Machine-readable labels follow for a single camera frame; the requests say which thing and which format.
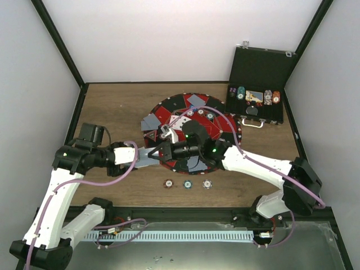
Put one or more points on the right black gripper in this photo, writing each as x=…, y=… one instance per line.
x=167, y=151

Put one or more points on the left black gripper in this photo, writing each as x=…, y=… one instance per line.
x=117, y=171

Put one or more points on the blue card seat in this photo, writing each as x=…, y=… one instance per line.
x=192, y=162
x=152, y=121
x=201, y=105

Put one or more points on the dealt blue playing card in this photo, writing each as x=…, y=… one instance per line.
x=145, y=126

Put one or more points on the red poker chip stack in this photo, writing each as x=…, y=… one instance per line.
x=168, y=183

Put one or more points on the teal poker chip stack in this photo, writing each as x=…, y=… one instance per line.
x=187, y=184

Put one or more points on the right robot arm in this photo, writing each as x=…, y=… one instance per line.
x=297, y=183

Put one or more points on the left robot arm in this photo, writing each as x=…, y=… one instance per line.
x=49, y=244

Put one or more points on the round red black poker mat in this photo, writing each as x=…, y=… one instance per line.
x=219, y=128

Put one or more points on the teal chips in case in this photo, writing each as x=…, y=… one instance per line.
x=240, y=93

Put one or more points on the black round button in case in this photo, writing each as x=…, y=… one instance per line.
x=251, y=110

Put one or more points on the card box in case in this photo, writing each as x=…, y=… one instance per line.
x=253, y=96

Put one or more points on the black poker chip case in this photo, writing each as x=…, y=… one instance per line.
x=259, y=69

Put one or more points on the grey chips in case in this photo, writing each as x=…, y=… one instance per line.
x=267, y=97

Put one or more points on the orange chips in case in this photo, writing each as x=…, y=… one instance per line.
x=276, y=97

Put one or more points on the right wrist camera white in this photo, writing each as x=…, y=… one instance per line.
x=169, y=133

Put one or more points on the light blue slotted rail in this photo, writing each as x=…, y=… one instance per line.
x=174, y=236

